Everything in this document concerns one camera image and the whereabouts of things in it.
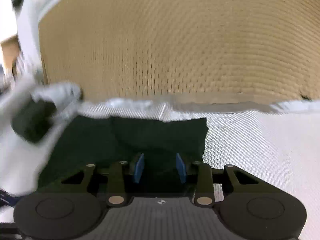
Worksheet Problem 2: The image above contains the folded black garment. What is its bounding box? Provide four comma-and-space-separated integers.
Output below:
11, 100, 57, 143

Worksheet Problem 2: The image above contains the brown cardboard box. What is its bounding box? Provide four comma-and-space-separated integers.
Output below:
0, 35, 22, 77

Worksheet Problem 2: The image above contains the folded grey garment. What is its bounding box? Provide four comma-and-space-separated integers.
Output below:
30, 82, 83, 120

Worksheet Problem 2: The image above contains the black white printed t-shirt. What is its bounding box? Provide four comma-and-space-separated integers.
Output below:
37, 115, 209, 198

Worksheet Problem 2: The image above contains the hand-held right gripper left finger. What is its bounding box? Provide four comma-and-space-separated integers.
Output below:
61, 153, 145, 208

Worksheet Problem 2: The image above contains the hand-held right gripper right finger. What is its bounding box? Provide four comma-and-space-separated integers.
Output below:
176, 153, 258, 208

